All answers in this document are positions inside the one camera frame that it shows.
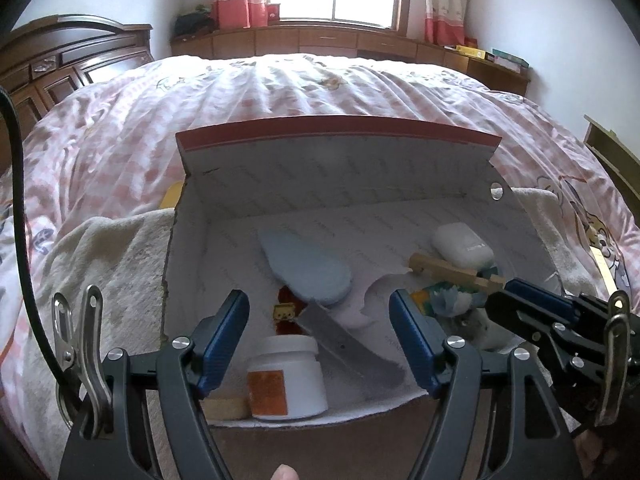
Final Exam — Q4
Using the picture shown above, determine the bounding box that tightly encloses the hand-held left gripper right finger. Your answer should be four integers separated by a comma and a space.
389, 289, 583, 480

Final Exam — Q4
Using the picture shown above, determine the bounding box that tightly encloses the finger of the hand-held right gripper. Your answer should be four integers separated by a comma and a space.
486, 292, 608, 428
504, 279, 608, 333

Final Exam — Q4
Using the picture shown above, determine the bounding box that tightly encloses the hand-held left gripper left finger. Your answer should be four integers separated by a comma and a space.
59, 289, 250, 480

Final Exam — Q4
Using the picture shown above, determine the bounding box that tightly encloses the white plastic wrapper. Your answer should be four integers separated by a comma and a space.
460, 307, 521, 353

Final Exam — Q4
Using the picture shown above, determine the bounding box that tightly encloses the small red bottle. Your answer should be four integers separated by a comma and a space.
272, 285, 308, 337

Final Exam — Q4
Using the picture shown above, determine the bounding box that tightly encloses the grey plastic cover plate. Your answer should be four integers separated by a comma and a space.
297, 300, 408, 391

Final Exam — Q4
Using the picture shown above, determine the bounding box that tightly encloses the white jar with orange label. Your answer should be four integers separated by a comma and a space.
246, 335, 329, 422

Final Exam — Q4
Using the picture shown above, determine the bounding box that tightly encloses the notched wooden block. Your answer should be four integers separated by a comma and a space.
409, 252, 507, 292

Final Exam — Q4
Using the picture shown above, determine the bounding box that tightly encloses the white earbud case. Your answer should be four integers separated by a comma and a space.
432, 223, 496, 268

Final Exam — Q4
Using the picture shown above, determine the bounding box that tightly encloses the white cardboard box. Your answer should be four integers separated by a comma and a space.
162, 114, 568, 480

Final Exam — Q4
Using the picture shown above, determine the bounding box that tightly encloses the wooden ruler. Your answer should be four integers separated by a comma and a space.
590, 245, 618, 293

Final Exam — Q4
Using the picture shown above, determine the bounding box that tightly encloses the cream towel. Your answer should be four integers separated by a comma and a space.
37, 187, 631, 411

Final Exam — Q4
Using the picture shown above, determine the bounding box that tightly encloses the yellow card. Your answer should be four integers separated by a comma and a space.
159, 182, 185, 209

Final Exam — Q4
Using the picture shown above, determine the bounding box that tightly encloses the pink checked quilt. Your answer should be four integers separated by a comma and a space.
0, 52, 640, 476

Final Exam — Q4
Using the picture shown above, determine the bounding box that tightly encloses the wooden window cabinet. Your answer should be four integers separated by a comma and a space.
170, 24, 531, 97

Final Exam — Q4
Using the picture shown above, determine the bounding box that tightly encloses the dark bag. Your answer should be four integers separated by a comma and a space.
174, 7, 213, 38

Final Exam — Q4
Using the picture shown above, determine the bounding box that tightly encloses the dark wooden headboard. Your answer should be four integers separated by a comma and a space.
0, 15, 153, 171

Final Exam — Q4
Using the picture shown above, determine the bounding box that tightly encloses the olive wooden frame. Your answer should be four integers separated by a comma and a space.
584, 115, 640, 188

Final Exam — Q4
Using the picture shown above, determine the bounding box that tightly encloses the black cable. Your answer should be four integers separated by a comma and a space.
0, 87, 81, 396

